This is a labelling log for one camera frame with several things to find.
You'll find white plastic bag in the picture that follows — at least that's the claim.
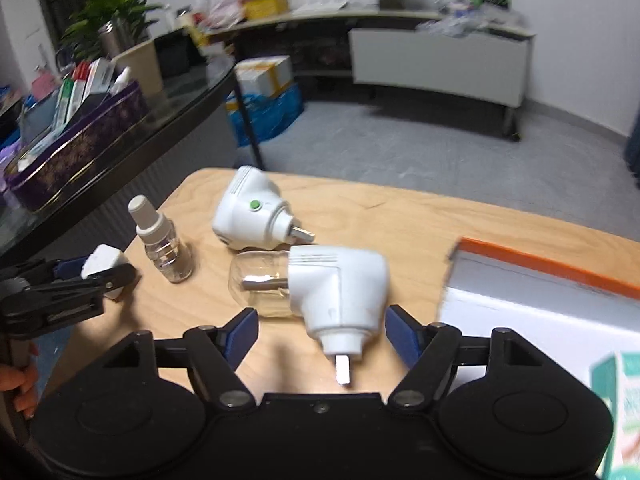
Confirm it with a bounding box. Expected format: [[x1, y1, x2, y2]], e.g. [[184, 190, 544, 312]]
[[192, 0, 246, 28]]

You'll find pile of clear plastic packets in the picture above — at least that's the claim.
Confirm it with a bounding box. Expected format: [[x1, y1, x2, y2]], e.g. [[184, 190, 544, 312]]
[[415, 0, 526, 38]]

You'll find beige box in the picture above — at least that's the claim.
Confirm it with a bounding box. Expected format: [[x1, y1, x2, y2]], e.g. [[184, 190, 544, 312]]
[[111, 39, 165, 97]]

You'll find long white desk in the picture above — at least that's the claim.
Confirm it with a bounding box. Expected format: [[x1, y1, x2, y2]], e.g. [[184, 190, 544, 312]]
[[210, 5, 537, 141]]

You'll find purple patterned box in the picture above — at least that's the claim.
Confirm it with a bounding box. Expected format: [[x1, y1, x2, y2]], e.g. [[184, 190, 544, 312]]
[[2, 80, 151, 212]]

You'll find green and white carton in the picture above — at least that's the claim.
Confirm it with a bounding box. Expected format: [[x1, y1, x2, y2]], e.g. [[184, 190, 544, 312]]
[[589, 351, 640, 480]]

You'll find green and white medicine box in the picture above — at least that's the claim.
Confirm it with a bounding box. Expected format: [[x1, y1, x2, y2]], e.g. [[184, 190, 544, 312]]
[[52, 77, 76, 128]]

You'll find white plug-in heater green button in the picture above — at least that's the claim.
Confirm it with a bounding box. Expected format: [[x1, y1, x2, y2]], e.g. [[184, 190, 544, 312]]
[[212, 165, 317, 252]]

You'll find white box orange edge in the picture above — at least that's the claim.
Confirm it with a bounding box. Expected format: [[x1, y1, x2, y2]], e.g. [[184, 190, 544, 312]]
[[436, 236, 640, 480]]

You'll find white plug-in heater with bottle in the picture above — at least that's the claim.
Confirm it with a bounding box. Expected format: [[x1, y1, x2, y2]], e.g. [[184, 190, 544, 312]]
[[228, 245, 391, 388]]

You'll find wooden table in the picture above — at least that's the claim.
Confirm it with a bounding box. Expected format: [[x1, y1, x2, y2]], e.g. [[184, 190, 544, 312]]
[[37, 167, 640, 411]]

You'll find person's left hand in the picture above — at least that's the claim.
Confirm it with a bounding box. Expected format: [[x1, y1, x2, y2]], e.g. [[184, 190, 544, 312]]
[[0, 344, 40, 419]]

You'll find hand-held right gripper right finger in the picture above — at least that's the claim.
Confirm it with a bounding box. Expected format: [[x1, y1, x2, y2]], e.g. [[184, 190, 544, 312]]
[[385, 304, 546, 408]]

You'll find pink packet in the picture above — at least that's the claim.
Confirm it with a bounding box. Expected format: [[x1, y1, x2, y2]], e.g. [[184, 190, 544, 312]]
[[30, 72, 56, 99]]

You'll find white and yellow cardboard box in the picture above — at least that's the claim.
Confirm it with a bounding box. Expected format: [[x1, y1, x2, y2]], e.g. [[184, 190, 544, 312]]
[[234, 55, 295, 97]]

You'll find blue plastic bag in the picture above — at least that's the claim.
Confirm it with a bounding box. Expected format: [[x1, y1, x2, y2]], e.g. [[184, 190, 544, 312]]
[[227, 82, 305, 148]]

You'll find yellow tin box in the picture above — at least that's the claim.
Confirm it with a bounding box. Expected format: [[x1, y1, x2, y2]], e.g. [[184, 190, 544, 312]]
[[242, 0, 290, 21]]

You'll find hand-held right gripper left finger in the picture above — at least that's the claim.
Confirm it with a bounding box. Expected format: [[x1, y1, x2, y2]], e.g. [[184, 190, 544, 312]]
[[102, 307, 261, 407]]

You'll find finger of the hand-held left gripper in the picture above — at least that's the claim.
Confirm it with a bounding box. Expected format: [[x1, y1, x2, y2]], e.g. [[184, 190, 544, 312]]
[[20, 256, 88, 291], [5, 262, 138, 333]]

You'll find red and white medicine box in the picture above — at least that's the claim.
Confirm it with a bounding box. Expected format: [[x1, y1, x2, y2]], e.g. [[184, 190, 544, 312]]
[[67, 62, 92, 111]]

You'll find clear refill bottle white cap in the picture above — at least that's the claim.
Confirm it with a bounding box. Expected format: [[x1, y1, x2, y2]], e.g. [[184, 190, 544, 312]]
[[128, 196, 195, 284]]

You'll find white charger cube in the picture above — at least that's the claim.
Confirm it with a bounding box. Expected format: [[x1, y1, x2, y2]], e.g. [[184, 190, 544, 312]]
[[80, 244, 132, 302]]

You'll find black glass counter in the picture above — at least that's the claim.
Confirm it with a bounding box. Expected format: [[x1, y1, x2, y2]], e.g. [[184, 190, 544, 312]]
[[0, 25, 241, 281]]

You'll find leafy green plant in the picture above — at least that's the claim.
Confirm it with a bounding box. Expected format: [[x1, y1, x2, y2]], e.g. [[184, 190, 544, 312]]
[[60, 0, 163, 61]]

